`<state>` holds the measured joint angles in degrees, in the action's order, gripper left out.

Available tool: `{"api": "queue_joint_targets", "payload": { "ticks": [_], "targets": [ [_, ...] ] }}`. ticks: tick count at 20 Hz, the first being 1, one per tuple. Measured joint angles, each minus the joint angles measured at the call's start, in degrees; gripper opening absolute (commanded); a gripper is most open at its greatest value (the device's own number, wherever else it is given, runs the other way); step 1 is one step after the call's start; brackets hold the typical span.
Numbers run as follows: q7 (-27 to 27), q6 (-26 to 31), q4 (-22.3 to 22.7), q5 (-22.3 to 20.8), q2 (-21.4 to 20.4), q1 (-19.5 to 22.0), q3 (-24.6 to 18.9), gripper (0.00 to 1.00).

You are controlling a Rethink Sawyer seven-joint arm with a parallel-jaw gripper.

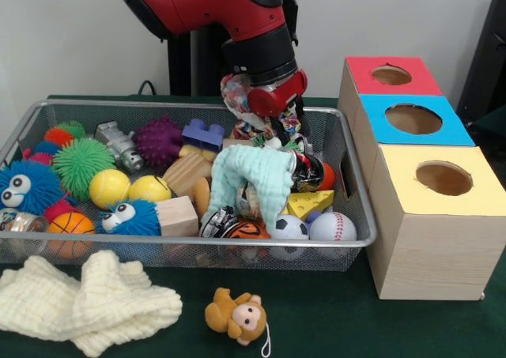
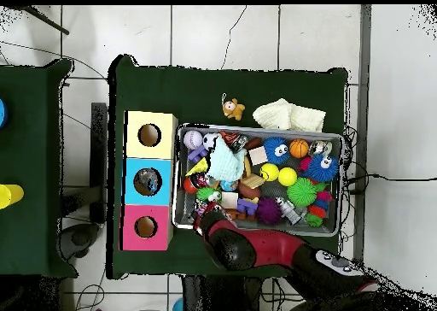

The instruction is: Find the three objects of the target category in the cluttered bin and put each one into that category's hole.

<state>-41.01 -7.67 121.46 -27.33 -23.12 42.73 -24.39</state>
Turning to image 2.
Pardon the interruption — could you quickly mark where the brown plush monkey toy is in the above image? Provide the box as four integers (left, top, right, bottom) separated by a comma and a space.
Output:
220, 92, 246, 121

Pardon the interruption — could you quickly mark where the colourful dotted paper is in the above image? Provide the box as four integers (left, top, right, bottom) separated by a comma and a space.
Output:
195, 199, 210, 218

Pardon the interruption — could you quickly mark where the plain yellow ball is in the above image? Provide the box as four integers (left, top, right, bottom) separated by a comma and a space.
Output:
277, 167, 298, 187

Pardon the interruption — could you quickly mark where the blue disc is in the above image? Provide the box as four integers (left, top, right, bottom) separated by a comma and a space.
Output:
0, 97, 9, 129

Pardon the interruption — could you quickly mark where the dark green side table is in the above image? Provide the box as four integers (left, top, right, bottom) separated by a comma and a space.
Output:
0, 57, 79, 279

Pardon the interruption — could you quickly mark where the thin dark cable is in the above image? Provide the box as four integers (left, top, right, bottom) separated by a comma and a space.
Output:
220, 4, 248, 70

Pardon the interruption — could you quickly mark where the cream knitted cloth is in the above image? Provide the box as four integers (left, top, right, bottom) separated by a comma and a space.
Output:
252, 97, 327, 132

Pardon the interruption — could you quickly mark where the shallow mesh bin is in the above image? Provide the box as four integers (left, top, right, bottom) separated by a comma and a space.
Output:
172, 123, 345, 238

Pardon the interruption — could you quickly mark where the blue spiky puffer toy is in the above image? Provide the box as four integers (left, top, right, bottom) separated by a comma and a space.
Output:
301, 153, 340, 183

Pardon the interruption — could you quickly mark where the wooden box with three holes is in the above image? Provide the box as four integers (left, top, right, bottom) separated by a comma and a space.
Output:
117, 110, 179, 252

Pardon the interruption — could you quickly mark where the yellow cylinder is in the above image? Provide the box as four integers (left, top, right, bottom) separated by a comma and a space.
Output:
0, 183, 25, 210

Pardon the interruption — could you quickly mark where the green spiky puffer toy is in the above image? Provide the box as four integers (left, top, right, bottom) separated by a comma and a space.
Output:
286, 177, 318, 208

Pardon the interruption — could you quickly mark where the black power cable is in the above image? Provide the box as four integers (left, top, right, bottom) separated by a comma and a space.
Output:
344, 172, 437, 196

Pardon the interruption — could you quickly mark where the small crushed clear bottle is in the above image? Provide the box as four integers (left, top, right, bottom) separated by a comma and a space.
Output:
275, 197, 306, 226

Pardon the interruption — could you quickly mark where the yellow cheese wedge toy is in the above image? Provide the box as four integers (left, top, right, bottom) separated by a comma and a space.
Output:
184, 157, 210, 178

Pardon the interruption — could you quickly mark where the purple spiky toy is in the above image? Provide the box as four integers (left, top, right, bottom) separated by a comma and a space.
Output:
255, 197, 283, 226

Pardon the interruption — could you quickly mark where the mint green cloth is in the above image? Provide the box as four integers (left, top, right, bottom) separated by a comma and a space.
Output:
206, 134, 247, 183

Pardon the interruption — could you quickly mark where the wooden cube block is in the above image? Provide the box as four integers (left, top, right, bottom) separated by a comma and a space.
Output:
248, 145, 269, 166

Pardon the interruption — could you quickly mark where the blue toy block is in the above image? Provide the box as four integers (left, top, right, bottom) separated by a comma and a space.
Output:
236, 197, 259, 220

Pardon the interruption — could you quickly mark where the orange toy basketball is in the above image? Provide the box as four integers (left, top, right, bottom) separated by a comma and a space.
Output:
288, 138, 310, 159

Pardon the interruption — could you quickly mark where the dark rod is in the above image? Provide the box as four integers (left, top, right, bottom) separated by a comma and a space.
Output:
13, 4, 71, 36

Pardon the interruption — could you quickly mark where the white baseball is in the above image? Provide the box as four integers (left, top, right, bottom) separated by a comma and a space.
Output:
183, 130, 204, 150

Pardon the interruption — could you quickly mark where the small blue spiky puffer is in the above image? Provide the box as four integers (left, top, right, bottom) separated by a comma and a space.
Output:
262, 137, 290, 165

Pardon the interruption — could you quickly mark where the grey round base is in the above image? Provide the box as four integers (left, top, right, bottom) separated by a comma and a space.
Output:
59, 222, 101, 260

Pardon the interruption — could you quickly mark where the yellow tennis ball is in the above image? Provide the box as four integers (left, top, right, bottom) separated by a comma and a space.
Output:
259, 162, 280, 182

